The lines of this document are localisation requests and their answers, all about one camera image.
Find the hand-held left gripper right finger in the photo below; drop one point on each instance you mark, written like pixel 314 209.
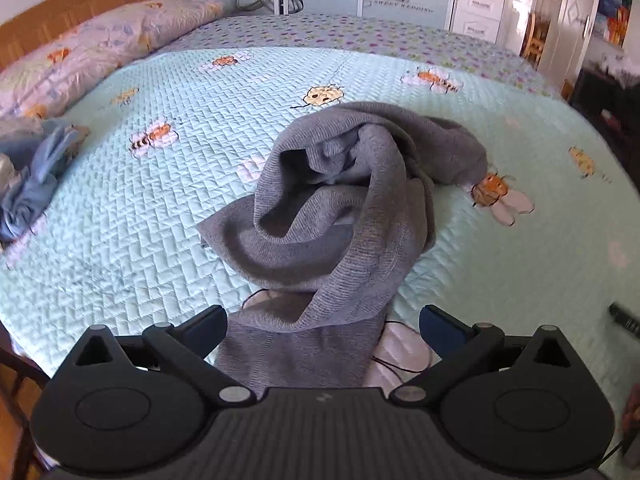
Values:
pixel 442 332

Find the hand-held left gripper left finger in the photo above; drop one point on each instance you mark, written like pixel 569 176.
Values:
pixel 202 332

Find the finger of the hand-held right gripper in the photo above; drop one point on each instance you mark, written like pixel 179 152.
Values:
pixel 627 320

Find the grey knit sweater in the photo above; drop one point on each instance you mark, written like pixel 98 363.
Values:
pixel 325 240

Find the person's right hand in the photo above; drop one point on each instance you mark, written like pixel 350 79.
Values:
pixel 634 412

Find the bee print quilted bedspread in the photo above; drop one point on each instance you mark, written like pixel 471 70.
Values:
pixel 150 220

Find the light blue crumpled cloth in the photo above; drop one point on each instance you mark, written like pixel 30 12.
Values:
pixel 35 190

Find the pale blue folded cloth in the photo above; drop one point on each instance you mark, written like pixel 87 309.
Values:
pixel 20 142

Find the wooden chair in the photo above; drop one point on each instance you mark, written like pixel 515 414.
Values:
pixel 534 35

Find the white door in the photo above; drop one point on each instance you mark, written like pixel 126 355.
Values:
pixel 570 20

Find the floral pillow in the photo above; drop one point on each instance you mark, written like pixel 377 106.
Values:
pixel 90 45

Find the colourful hanging bags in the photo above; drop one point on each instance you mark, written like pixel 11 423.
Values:
pixel 617 10

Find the dotted purple bed sheet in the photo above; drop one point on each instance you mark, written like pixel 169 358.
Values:
pixel 350 32

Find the white drawer cabinet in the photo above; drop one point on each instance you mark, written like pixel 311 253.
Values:
pixel 477 10

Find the wooden headboard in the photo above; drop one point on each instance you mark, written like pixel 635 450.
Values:
pixel 60 7

